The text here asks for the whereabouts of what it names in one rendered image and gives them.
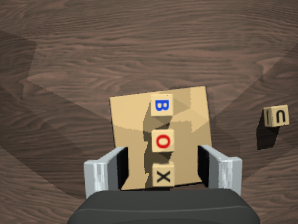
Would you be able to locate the tan flat mat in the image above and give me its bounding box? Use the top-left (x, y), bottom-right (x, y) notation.
top-left (110, 86), bottom-right (212, 190)

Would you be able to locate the yellow block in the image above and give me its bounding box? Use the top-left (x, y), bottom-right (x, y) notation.
top-left (151, 94), bottom-right (174, 117)
top-left (264, 105), bottom-right (289, 128)
top-left (152, 129), bottom-right (175, 153)
top-left (152, 162), bottom-right (175, 187)

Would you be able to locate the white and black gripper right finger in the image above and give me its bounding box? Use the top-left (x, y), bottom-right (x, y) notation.
top-left (198, 145), bottom-right (242, 197)

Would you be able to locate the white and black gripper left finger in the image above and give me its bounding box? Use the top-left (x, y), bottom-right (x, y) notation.
top-left (84, 147), bottom-right (129, 199)

